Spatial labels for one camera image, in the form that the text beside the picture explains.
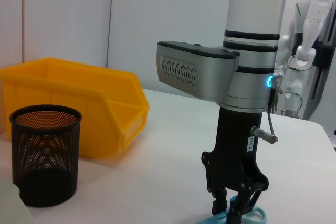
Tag white humanoid robot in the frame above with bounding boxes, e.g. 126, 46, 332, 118
277, 0, 336, 120

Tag black mesh pen holder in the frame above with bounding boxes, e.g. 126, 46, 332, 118
9, 104, 82, 208

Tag pale green wavy fruit bowl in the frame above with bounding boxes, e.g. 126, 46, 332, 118
0, 178, 34, 224

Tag black robot stand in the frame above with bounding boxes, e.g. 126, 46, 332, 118
312, 11, 336, 120

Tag yellow plastic bin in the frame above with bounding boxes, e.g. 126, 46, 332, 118
0, 57, 150, 159

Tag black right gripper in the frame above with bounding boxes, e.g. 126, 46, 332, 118
201, 106, 270, 224

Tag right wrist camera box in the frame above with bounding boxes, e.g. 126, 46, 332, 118
156, 40, 240, 104

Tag right gripper silver connector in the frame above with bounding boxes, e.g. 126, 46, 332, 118
250, 126, 278, 145

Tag blue teal scissors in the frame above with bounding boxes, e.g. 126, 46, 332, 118
198, 196, 268, 224

